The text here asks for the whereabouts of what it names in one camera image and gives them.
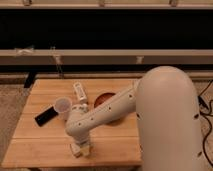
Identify orange bowl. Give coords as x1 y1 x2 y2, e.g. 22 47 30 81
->
94 92 121 126

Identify translucent plastic cup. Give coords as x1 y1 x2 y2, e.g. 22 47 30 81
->
53 97 72 120

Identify white tube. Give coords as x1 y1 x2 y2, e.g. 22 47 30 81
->
73 82 88 104

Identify grey rail beam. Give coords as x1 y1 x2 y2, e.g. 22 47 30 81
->
0 49 213 66

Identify black cables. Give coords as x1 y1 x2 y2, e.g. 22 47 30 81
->
197 79 213 168

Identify black rectangular block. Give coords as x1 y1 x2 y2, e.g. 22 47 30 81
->
35 107 58 126

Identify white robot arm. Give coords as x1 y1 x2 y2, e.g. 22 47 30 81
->
66 66 205 171

